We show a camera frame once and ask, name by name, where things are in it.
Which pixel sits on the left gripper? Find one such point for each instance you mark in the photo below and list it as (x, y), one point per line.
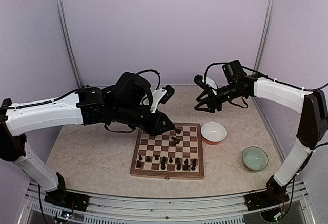
(156, 127)

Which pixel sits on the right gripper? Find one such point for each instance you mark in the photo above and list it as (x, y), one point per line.
(211, 99)

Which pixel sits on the dark knight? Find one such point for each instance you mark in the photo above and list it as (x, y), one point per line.
(185, 167)

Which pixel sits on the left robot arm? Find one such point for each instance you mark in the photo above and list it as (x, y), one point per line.
(129, 101)

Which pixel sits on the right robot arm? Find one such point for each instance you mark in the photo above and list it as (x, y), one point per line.
(309, 103)

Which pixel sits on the wooden chess board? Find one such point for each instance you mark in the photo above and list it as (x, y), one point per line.
(190, 147)

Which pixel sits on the white and orange bowl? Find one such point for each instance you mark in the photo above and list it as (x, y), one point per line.
(213, 133)

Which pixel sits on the dark pawn front centre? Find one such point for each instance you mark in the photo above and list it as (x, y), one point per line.
(163, 166)

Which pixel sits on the green glass bowl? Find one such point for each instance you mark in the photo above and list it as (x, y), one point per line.
(255, 158)

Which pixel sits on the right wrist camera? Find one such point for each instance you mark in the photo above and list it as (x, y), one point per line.
(198, 79)

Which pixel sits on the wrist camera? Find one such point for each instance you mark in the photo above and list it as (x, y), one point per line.
(198, 79)
(160, 96)

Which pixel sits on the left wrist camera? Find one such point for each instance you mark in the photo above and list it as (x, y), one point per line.
(160, 96)

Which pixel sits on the aluminium front rail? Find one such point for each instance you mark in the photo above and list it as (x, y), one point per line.
(104, 208)

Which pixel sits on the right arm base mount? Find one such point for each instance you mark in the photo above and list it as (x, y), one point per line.
(274, 194)

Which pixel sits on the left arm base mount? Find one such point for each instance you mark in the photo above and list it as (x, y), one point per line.
(63, 198)

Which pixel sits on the right aluminium post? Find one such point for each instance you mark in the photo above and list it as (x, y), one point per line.
(264, 35)

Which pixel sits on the aluminium post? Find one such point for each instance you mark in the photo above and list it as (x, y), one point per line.
(68, 44)
(264, 35)

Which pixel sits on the left aluminium post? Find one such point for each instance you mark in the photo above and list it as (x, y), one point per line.
(68, 44)

